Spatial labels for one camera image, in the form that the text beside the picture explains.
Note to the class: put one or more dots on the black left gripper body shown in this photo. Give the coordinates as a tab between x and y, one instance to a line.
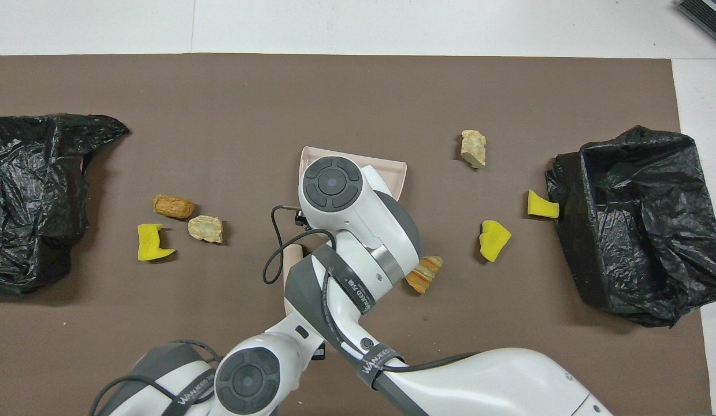
318	351

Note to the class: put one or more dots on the beige hand brush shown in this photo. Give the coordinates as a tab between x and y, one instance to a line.
289	294

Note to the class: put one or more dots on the striped croissant piece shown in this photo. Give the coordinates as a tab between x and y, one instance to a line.
426	274

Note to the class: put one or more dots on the pale bread piece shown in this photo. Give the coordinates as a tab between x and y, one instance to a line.
473	147
206	229

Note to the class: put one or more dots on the beige plastic dustpan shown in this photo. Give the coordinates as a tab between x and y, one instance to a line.
392	173

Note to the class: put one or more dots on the yellow and green sponge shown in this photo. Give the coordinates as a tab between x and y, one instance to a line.
149	242

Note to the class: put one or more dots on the brown bread roll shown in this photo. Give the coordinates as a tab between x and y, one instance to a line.
173	206

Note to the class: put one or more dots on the yellow sponge chunk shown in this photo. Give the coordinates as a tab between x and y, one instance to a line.
493	240

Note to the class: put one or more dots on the yellow sponge wedge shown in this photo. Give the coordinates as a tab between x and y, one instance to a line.
541	205

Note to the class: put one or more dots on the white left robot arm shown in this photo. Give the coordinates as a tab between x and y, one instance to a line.
248	378

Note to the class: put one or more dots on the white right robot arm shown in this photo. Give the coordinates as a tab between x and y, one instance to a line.
346	219

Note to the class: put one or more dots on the black bag lined bin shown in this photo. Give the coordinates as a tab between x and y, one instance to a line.
652	231
28	202

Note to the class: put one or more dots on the brown table mat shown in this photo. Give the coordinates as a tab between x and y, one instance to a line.
219	144

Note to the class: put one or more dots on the dark ribbed panel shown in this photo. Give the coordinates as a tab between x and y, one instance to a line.
707	17

